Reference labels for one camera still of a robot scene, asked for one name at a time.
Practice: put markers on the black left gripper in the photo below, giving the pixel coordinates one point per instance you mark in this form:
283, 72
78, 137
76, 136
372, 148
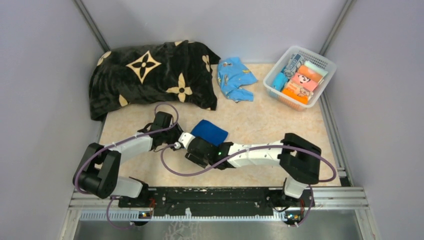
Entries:
178, 131

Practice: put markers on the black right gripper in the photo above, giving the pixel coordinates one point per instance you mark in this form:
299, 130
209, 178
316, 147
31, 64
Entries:
195, 159

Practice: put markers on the dark blue towel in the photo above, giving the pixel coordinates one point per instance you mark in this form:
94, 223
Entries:
209, 132

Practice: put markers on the bright blue terry towel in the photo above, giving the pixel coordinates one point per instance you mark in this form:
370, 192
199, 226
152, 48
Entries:
279, 82

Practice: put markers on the white blue printed towel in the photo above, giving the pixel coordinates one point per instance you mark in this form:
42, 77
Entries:
295, 62

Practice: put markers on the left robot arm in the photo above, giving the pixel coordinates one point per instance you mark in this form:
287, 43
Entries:
98, 171

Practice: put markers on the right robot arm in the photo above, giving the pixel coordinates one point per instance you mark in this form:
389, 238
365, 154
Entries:
297, 156

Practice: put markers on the black blanket with beige flowers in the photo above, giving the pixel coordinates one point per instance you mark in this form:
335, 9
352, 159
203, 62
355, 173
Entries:
179, 71

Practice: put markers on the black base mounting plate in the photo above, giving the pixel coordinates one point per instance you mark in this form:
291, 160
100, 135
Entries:
216, 201

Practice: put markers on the light blue patterned cloth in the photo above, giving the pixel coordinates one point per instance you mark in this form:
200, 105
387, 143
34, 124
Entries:
232, 75

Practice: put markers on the orange bear rolled towel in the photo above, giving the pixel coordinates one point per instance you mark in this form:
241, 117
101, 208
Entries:
297, 92

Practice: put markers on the pink panda rolled towel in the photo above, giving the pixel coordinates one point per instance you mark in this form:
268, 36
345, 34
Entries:
304, 82

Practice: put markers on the white plastic basket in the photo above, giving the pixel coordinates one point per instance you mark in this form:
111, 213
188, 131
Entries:
317, 59

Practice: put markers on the mint green rolled towel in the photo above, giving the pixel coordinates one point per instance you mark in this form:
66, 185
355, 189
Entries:
315, 68

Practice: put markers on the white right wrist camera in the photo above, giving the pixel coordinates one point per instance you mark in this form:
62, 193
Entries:
184, 141

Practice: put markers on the aluminium frame rail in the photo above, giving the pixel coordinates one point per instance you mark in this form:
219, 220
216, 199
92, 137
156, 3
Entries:
325, 198

